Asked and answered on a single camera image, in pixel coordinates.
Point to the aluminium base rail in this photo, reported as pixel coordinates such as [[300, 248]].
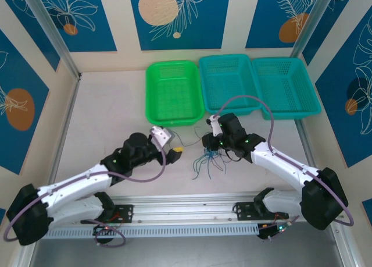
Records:
[[180, 209]]

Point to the aluminium frame post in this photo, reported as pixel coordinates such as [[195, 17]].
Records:
[[52, 34], [314, 22]]

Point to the black controller board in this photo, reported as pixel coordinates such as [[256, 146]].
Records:
[[101, 230], [268, 232]]

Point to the left black controller board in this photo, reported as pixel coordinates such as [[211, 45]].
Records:
[[101, 230]]

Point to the teal plastic basket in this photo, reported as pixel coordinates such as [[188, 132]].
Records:
[[284, 86], [229, 81]]

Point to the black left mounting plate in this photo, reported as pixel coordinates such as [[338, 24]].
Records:
[[126, 214]]

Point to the black mounting plate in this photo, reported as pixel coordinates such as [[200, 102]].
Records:
[[245, 211], [126, 214]]

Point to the aluminium table side rail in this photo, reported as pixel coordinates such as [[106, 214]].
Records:
[[303, 136], [62, 139]]

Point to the right black controller board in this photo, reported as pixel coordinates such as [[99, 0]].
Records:
[[268, 232]]

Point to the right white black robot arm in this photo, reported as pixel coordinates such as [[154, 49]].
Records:
[[279, 162]]

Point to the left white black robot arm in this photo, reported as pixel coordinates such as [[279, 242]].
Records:
[[75, 182]]

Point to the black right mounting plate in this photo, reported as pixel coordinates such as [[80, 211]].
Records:
[[245, 211]]

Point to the green plastic basket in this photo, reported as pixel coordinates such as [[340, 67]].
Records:
[[171, 92]]

